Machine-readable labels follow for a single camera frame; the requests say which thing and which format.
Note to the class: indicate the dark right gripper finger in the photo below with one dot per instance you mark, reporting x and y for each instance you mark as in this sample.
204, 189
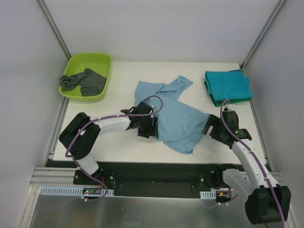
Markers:
216, 134
212, 121

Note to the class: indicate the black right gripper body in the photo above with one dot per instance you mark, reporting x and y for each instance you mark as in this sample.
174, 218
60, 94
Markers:
214, 127

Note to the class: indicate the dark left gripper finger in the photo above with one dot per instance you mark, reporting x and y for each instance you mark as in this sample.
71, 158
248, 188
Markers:
149, 128
143, 108

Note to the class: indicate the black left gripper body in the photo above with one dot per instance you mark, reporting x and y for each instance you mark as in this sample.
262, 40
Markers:
153, 127

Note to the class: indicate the light blue t shirt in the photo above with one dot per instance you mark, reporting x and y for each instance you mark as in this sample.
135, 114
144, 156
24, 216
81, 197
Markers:
179, 125

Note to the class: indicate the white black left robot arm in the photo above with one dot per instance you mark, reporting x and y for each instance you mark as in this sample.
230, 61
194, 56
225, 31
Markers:
82, 132

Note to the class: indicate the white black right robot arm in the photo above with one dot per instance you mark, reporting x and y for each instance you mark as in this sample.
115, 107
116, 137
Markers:
266, 200

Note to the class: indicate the green folded t shirt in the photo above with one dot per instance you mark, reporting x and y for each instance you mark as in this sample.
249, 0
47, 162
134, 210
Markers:
217, 103

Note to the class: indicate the teal folded t shirt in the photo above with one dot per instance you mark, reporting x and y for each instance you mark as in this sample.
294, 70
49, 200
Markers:
228, 85

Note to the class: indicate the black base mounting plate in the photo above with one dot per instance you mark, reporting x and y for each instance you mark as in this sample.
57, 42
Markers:
162, 180

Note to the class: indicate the dark blue folded t shirt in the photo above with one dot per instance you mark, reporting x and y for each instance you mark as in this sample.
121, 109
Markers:
235, 70

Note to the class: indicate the grey crumpled t shirt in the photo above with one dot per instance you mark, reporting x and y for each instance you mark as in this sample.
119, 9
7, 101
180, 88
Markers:
91, 83

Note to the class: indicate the lime green plastic basin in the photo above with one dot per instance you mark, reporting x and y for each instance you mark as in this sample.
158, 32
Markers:
98, 62

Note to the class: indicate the right aluminium frame post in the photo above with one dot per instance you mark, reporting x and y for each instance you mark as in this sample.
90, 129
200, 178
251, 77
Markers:
264, 31

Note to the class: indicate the aluminium frame post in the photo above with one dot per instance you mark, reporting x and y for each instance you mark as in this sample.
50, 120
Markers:
53, 26
264, 31

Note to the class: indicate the right white slotted cable duct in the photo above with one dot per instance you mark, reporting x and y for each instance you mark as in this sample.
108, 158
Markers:
208, 195

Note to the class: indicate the white slotted cable duct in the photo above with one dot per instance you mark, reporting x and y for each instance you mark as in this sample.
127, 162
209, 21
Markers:
75, 191
208, 195

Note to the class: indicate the left white slotted cable duct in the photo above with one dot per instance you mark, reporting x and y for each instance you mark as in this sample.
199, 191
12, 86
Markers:
75, 191

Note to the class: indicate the front aluminium rail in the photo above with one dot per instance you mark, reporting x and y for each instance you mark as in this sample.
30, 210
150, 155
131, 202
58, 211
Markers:
43, 176

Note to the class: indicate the left aluminium frame post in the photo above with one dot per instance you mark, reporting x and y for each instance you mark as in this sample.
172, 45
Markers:
53, 26

